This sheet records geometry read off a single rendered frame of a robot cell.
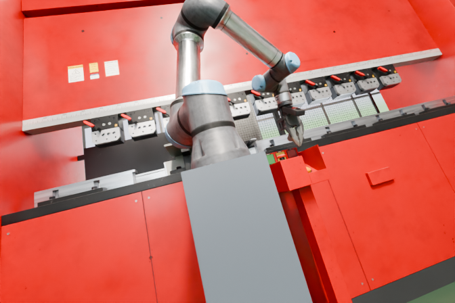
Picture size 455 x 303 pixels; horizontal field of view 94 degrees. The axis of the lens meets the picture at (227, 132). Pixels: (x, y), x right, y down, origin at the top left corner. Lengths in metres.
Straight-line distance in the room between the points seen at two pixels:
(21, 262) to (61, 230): 0.18
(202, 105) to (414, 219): 1.37
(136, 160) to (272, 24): 1.52
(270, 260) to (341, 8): 2.04
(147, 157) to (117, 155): 0.23
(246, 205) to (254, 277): 0.12
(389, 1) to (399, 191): 1.68
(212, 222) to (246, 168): 0.12
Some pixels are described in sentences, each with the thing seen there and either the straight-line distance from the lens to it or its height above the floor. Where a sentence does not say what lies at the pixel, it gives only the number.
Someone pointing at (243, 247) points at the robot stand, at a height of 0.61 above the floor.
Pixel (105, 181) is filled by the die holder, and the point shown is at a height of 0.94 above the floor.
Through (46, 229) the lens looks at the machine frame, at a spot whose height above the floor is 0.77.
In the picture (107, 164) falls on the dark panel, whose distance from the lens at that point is 1.94.
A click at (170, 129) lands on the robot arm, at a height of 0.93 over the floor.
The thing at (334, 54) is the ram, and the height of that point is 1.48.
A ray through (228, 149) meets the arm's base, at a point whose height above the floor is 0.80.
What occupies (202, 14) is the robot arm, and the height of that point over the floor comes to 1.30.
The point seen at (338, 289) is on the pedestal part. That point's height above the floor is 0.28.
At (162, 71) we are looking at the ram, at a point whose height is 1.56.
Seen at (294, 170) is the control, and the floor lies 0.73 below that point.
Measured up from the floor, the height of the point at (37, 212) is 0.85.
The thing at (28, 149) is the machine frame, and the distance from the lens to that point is 1.63.
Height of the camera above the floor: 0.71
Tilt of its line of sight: 16 degrees up
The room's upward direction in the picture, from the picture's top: 15 degrees counter-clockwise
